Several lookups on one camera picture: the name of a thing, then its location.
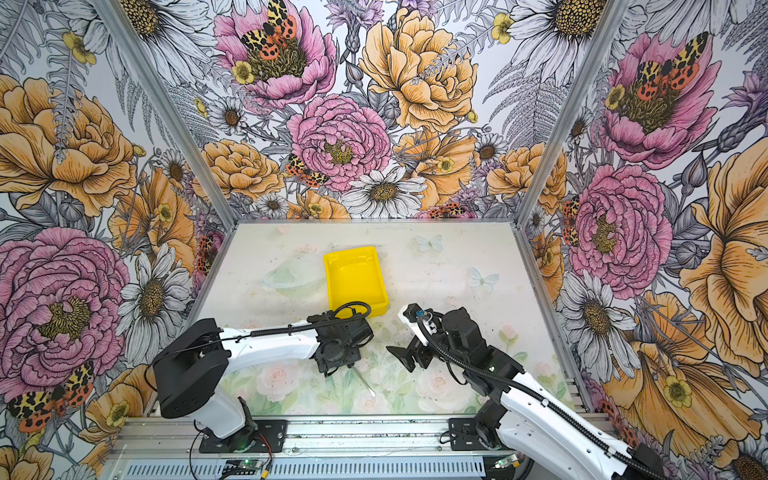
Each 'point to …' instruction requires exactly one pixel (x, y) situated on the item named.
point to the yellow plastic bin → (355, 275)
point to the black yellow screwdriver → (372, 391)
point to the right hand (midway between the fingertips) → (403, 340)
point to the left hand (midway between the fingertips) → (341, 363)
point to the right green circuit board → (501, 463)
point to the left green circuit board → (243, 466)
